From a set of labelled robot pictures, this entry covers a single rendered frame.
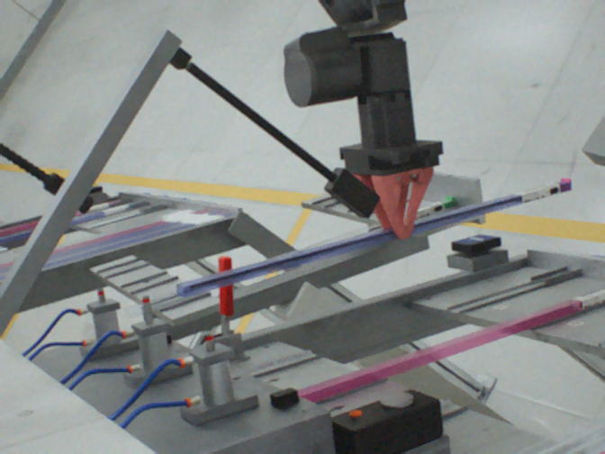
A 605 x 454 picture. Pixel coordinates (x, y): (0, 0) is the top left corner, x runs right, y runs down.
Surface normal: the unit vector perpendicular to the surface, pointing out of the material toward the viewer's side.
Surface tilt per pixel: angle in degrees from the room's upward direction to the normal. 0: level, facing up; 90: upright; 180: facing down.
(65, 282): 90
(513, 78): 0
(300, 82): 43
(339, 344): 90
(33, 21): 90
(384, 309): 90
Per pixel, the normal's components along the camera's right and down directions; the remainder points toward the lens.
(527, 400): -0.71, -0.51
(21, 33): 0.51, 0.09
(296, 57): -0.87, 0.21
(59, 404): -0.13, -0.98
